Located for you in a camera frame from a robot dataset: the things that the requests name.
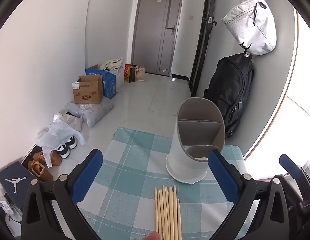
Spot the brown cardboard box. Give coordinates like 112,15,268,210
72,75,103,104

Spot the white sack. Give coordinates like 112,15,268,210
112,67,125,90

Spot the bundle of wooden chopsticks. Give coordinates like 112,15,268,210
154,185,182,240

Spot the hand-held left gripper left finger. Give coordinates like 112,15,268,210
21,149,103,240

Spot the person's left hand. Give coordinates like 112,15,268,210
145,231,162,240

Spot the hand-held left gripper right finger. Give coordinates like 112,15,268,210
207,149,302,240

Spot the dark door with handle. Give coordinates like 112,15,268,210
189,0,218,97

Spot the dark doormat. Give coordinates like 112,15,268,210
21,144,44,164

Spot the black backpack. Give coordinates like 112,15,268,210
203,53,255,138

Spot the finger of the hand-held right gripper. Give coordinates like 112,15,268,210
279,154,308,181

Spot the brown boot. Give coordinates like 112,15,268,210
28,160,54,182
32,151,62,167

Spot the white shoulder bag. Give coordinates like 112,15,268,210
222,0,277,56

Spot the white utensil holder grey inside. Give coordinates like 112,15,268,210
166,97,226,184

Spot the white translucent plastic bag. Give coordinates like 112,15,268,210
36,119,85,168

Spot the grey plastic bag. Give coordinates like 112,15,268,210
66,97,114,127

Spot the grey entrance door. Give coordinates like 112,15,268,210
131,0,184,77

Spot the black paper bag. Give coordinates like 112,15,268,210
127,65,138,83

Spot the beige bag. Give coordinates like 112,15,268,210
136,66,146,82

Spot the dark blue shoe box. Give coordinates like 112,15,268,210
0,162,38,209

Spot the black and white sneaker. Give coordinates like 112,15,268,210
56,142,70,158
67,135,78,150

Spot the beige folded cloth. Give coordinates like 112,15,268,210
99,58,124,71

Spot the teal white checked tablecloth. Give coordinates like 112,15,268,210
76,127,248,240

